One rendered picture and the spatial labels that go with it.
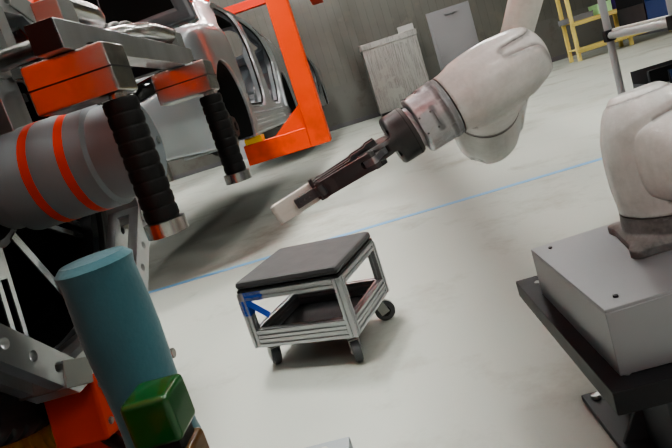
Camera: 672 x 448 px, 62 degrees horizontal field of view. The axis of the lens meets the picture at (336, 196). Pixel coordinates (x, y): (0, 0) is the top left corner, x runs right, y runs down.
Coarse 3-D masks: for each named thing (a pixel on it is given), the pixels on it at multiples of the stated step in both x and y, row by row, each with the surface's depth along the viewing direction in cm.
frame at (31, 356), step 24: (0, 0) 77; (24, 0) 83; (24, 24) 83; (120, 216) 100; (120, 240) 99; (144, 240) 99; (144, 264) 96; (0, 336) 60; (24, 336) 63; (72, 336) 81; (0, 360) 59; (24, 360) 62; (48, 360) 66; (72, 360) 70; (0, 384) 64; (24, 384) 67; (48, 384) 66; (72, 384) 68
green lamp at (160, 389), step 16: (144, 384) 45; (160, 384) 44; (176, 384) 44; (128, 400) 43; (144, 400) 42; (160, 400) 42; (176, 400) 43; (128, 416) 42; (144, 416) 42; (160, 416) 42; (176, 416) 42; (192, 416) 45; (144, 432) 42; (160, 432) 42; (176, 432) 42
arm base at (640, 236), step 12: (612, 228) 111; (624, 228) 104; (636, 228) 100; (648, 228) 98; (660, 228) 97; (624, 240) 103; (636, 240) 100; (648, 240) 98; (660, 240) 96; (636, 252) 97; (648, 252) 96; (660, 252) 96
